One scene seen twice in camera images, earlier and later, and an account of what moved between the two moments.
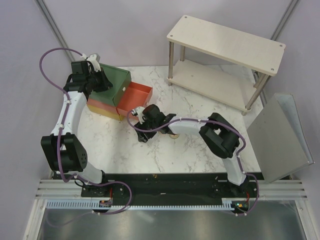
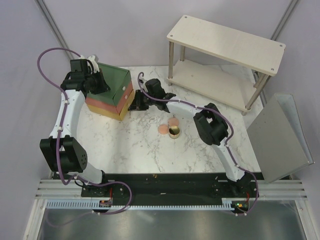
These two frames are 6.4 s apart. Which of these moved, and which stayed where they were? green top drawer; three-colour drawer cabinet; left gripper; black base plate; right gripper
Moved: right gripper
Stayed: black base plate; green top drawer; three-colour drawer cabinet; left gripper
